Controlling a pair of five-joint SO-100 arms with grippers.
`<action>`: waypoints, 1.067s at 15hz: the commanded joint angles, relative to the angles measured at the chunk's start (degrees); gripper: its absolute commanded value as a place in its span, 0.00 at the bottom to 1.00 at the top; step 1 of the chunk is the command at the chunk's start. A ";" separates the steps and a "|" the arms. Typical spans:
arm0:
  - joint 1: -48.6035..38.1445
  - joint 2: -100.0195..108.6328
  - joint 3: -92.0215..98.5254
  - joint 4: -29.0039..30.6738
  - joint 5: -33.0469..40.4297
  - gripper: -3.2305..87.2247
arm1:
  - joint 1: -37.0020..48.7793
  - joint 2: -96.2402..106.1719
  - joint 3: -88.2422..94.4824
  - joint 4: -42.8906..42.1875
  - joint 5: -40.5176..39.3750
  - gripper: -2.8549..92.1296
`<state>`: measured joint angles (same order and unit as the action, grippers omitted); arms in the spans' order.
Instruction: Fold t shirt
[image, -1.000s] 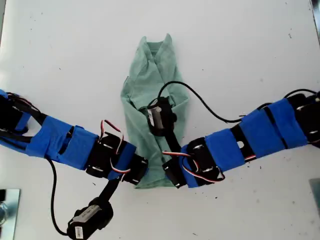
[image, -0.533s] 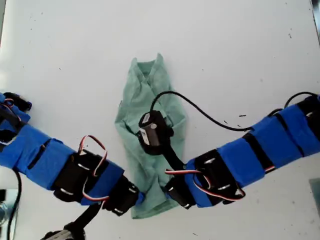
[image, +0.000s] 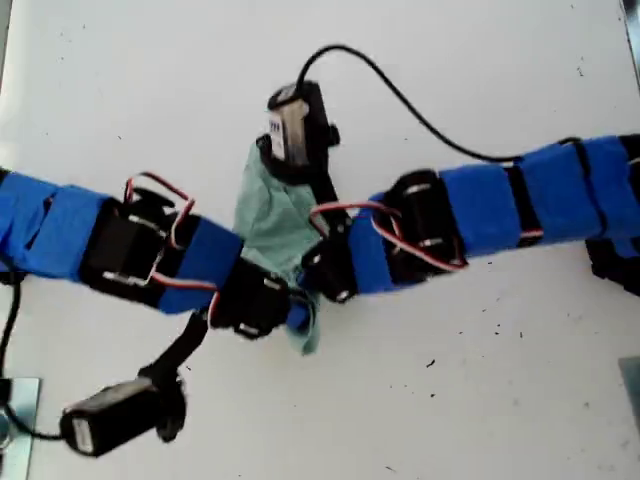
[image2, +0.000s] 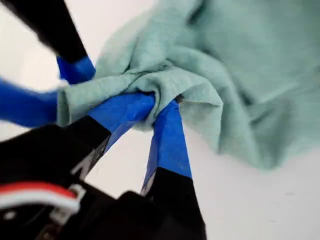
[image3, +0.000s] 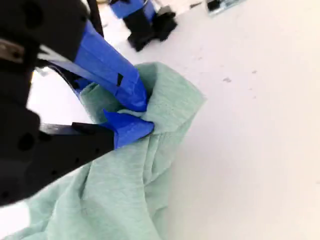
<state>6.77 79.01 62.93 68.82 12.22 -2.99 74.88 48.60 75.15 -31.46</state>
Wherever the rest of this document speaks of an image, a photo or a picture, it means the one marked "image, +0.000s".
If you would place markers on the green t-shirt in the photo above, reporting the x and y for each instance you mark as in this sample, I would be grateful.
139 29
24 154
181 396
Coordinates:
270 225

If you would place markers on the black clamp block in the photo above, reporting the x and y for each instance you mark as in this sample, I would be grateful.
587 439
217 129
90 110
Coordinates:
4 390

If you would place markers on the black camera stalk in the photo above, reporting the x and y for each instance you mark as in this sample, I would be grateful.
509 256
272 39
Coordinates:
175 345
327 195

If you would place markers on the black camera box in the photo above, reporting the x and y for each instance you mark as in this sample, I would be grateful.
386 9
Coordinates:
110 420
300 130

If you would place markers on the steel post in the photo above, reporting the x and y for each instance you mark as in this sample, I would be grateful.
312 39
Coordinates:
5 427

